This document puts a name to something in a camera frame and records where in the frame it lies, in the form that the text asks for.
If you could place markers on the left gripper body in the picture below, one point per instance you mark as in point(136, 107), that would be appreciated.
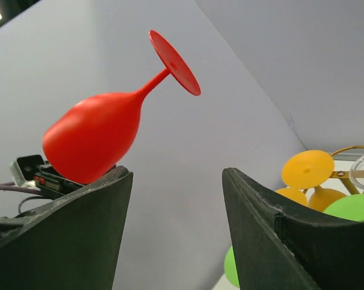
point(51, 185)

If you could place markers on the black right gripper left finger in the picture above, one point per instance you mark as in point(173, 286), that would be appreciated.
point(70, 243)

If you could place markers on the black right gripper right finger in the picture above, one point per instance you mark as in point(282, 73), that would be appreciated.
point(280, 244)

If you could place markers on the orange goblet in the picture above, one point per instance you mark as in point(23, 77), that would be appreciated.
point(308, 170)
point(293, 194)

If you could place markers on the red goblet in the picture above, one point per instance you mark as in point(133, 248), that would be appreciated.
point(98, 131)

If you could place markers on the cyan goblet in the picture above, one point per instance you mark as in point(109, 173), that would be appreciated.
point(230, 269)

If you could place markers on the light green goblet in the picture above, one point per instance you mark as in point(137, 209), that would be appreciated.
point(350, 208)

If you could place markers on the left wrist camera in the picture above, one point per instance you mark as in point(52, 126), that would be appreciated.
point(23, 170)

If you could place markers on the gold wire glass rack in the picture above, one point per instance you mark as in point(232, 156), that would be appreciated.
point(341, 169)

